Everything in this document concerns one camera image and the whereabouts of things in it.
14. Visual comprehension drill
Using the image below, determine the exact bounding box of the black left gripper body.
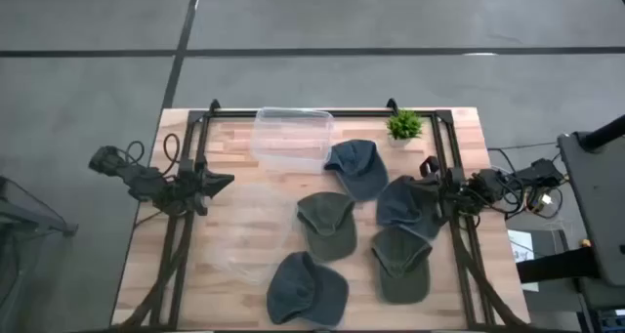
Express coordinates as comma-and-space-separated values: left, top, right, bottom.
187, 160, 213, 217

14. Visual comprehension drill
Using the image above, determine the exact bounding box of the grey metal stand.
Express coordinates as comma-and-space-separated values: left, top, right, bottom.
0, 175, 80, 333

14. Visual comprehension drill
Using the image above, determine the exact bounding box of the small green potted plant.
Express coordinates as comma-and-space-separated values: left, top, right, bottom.
385, 107, 425, 148

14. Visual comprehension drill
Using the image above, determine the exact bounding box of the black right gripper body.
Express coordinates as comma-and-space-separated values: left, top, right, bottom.
437, 166, 466, 219

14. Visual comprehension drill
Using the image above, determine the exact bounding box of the black diagonal pole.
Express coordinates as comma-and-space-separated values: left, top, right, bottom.
580, 113, 625, 152

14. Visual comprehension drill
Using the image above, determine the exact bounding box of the blue denim baseball cap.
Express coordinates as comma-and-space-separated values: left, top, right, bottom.
266, 250, 351, 327
375, 175, 443, 240
323, 139, 391, 203

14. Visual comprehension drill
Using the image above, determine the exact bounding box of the clear plastic storage bin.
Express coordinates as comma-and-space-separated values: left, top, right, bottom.
202, 182, 300, 286
249, 105, 337, 176

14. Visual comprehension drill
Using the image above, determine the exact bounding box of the white paper sheet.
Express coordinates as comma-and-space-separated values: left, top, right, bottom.
507, 229, 541, 294

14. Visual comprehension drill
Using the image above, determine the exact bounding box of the black power strip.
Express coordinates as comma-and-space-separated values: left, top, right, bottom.
525, 189, 554, 215

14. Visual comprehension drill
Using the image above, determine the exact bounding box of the olive green baseball cap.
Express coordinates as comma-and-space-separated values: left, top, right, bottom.
370, 225, 435, 306
296, 190, 358, 264

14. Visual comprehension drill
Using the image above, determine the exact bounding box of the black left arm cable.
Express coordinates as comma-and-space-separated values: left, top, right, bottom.
162, 132, 183, 176
123, 140, 146, 168

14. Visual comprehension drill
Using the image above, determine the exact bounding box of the grey equipment cart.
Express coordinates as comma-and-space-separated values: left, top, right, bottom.
558, 130, 625, 288

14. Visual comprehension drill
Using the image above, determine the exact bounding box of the black bench bar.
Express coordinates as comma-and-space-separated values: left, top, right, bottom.
516, 246, 604, 285

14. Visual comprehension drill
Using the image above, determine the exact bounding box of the tangled floor cable bundle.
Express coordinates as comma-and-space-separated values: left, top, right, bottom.
487, 146, 568, 223

